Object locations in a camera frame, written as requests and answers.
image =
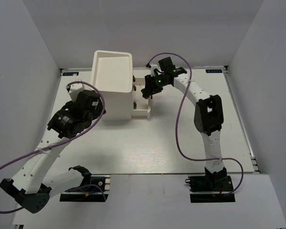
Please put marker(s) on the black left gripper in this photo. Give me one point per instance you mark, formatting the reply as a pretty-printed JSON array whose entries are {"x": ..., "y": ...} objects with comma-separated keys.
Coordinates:
[{"x": 97, "y": 111}]

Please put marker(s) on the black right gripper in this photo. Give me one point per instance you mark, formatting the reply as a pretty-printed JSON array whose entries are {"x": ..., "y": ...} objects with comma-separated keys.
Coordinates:
[{"x": 150, "y": 88}]

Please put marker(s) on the white drawer cabinet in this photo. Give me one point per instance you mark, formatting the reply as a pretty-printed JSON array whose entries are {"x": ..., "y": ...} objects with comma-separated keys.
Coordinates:
[{"x": 112, "y": 75}]

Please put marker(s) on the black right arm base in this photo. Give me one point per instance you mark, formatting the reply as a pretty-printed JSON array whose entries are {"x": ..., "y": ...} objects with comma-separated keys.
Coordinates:
[{"x": 201, "y": 190}]

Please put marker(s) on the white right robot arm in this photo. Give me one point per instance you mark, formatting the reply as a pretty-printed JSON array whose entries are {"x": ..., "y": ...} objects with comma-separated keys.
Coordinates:
[{"x": 208, "y": 116}]

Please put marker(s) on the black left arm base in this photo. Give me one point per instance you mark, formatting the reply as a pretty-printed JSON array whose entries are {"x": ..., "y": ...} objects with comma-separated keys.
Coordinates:
[{"x": 96, "y": 192}]

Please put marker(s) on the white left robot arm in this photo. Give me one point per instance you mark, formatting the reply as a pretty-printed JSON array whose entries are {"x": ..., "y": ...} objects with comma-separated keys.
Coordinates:
[{"x": 29, "y": 187}]

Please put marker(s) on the blue table label left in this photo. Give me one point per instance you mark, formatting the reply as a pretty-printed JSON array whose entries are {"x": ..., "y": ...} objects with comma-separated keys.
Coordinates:
[{"x": 70, "y": 73}]

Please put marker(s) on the blue table label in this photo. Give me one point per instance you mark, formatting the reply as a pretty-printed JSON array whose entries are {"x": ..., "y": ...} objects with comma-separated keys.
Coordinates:
[
  {"x": 213, "y": 71},
  {"x": 70, "y": 73}
]

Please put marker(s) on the blue table label right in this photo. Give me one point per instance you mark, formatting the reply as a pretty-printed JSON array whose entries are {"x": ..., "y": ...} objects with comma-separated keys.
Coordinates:
[{"x": 213, "y": 71}]

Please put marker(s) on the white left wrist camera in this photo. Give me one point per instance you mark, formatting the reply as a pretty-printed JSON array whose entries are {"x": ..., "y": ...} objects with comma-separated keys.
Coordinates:
[{"x": 74, "y": 89}]

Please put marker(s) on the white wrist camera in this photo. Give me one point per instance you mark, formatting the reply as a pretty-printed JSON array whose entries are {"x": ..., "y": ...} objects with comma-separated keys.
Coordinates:
[
  {"x": 153, "y": 68},
  {"x": 74, "y": 89}
]

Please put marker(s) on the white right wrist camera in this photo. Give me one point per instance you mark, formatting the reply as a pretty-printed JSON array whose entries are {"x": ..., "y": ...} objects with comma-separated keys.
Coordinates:
[{"x": 153, "y": 68}]

